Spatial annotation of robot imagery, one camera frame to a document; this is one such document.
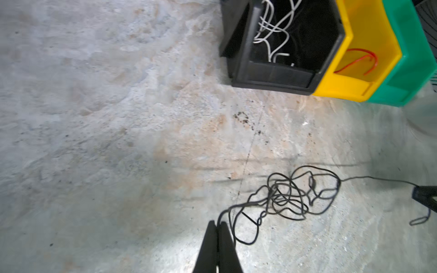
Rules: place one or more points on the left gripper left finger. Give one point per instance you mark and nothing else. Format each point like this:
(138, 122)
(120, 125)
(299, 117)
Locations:
(208, 258)

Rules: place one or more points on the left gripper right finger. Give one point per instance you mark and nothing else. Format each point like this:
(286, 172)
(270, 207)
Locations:
(228, 261)

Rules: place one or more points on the yellow storage bin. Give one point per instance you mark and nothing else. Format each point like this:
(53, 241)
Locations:
(366, 56)

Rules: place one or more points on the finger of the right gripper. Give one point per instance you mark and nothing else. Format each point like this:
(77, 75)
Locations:
(426, 195)

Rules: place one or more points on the black storage bin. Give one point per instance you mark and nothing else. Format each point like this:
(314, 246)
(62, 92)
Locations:
(283, 46)

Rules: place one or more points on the green storage bin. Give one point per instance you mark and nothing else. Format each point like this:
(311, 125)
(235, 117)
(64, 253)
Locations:
(417, 64)

